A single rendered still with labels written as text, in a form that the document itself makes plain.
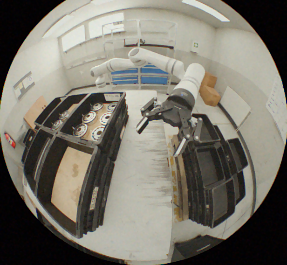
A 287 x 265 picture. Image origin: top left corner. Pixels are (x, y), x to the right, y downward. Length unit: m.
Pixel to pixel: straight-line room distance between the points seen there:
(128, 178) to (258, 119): 2.62
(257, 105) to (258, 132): 0.59
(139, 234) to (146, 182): 0.32
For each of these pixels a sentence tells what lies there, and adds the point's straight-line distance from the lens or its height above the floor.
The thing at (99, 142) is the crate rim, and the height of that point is 0.93.
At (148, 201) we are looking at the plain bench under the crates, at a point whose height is 0.70.
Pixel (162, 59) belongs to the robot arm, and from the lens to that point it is 0.40.
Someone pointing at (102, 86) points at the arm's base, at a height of 0.92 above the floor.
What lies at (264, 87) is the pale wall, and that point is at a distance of 2.63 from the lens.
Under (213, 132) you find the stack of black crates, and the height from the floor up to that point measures 0.55.
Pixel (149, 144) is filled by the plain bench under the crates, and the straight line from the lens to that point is 0.54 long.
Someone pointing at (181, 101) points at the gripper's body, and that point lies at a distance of 0.21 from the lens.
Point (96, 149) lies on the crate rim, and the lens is 0.32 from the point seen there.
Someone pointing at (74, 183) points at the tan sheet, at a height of 0.83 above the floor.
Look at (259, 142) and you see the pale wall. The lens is 2.60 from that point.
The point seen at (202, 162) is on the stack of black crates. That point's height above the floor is 0.38.
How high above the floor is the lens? 1.18
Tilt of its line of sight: 47 degrees down
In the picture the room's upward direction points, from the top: straight up
